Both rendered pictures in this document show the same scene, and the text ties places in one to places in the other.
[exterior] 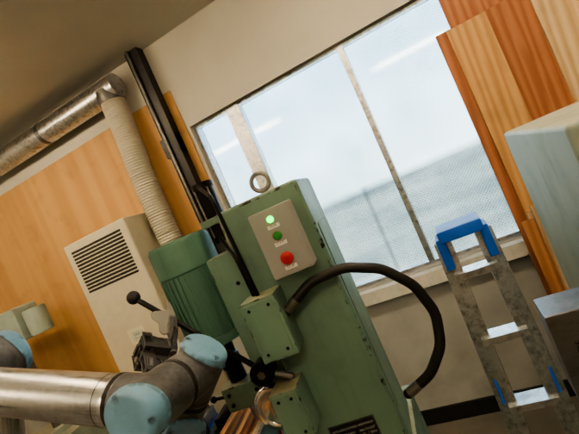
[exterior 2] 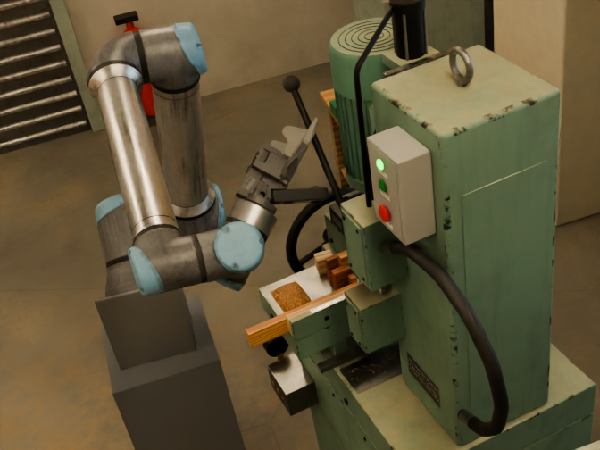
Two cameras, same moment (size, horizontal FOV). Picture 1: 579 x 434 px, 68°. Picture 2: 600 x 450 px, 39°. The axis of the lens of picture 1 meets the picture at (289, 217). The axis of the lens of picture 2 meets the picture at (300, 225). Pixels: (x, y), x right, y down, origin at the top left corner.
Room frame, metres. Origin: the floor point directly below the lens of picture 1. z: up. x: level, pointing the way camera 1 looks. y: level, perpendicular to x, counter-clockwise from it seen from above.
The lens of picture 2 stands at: (0.26, -0.84, 2.19)
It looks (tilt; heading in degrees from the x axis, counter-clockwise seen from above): 36 degrees down; 58
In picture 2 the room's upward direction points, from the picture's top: 10 degrees counter-clockwise
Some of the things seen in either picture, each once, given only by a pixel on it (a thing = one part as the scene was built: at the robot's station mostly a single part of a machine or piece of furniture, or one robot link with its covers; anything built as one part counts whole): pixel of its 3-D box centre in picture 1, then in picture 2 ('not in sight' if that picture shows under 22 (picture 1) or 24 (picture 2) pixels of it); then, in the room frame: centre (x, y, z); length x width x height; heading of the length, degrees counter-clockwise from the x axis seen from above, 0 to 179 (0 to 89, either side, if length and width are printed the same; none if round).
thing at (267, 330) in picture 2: not in sight; (369, 286); (1.13, 0.33, 0.92); 0.60 x 0.02 x 0.04; 168
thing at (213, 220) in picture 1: (214, 211); (412, 45); (1.18, 0.18, 1.54); 0.08 x 0.08 x 0.17; 78
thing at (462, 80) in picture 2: (260, 182); (461, 66); (1.14, 0.03, 1.55); 0.06 x 0.02 x 0.07; 78
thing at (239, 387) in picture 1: (252, 391); not in sight; (1.20, 0.30, 1.03); 0.14 x 0.07 x 0.09; 78
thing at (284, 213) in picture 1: (283, 238); (401, 186); (1.00, 0.04, 1.40); 0.10 x 0.06 x 0.16; 78
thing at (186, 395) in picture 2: not in sight; (179, 405); (0.82, 0.95, 0.28); 0.30 x 0.30 x 0.55; 69
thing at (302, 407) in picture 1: (295, 406); (373, 314); (1.01, 0.17, 1.02); 0.09 x 0.07 x 0.12; 168
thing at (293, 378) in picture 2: not in sight; (291, 384); (0.98, 0.51, 0.58); 0.12 x 0.08 x 0.08; 78
